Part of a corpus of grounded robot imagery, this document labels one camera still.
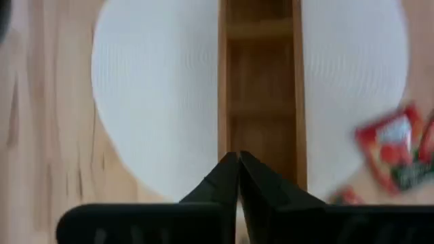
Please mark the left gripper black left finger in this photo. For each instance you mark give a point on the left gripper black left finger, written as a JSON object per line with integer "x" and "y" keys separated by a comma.
{"x": 152, "y": 223}

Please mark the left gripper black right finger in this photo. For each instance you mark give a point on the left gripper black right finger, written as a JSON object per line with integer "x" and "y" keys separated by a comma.
{"x": 305, "y": 223}

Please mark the wooden tea organizer box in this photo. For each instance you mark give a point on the wooden tea organizer box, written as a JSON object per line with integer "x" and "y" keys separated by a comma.
{"x": 261, "y": 84}

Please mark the white round woven placemat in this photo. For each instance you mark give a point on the white round woven placemat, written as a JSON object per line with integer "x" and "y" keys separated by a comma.
{"x": 152, "y": 84}

